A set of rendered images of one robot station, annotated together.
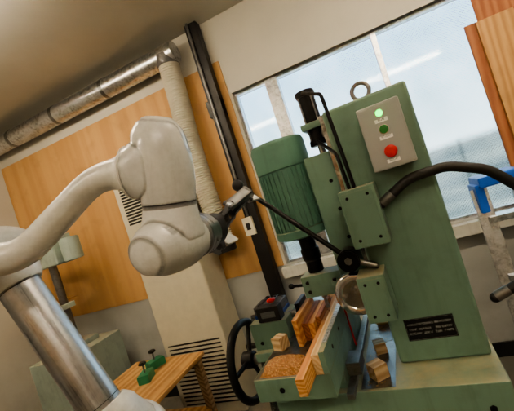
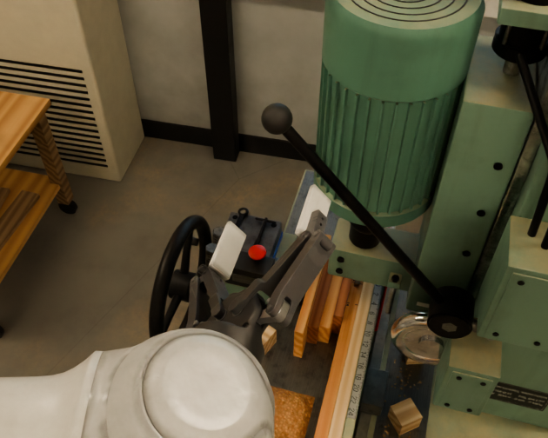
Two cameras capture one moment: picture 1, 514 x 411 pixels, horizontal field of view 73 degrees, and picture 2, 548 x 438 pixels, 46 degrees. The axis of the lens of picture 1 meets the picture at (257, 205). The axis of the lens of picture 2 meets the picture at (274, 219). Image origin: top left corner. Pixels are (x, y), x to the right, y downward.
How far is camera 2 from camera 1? 0.73 m
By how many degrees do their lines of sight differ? 49
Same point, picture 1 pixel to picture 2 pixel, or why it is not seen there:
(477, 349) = not seen: outside the picture
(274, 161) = (392, 82)
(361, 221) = (520, 316)
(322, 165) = (499, 133)
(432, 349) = (494, 408)
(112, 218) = not seen: outside the picture
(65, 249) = not seen: outside the picture
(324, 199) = (459, 186)
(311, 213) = (415, 191)
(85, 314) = not seen: outside the picture
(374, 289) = (471, 385)
